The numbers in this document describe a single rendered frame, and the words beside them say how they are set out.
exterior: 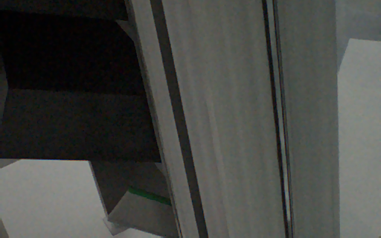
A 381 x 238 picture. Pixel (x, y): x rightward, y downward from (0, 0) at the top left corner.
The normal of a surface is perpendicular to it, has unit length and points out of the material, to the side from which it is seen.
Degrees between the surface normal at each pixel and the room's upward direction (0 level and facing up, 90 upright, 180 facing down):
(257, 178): 90
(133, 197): 90
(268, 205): 90
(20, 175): 0
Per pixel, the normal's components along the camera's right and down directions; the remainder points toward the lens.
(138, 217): 0.29, 0.60
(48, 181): -0.14, -0.74
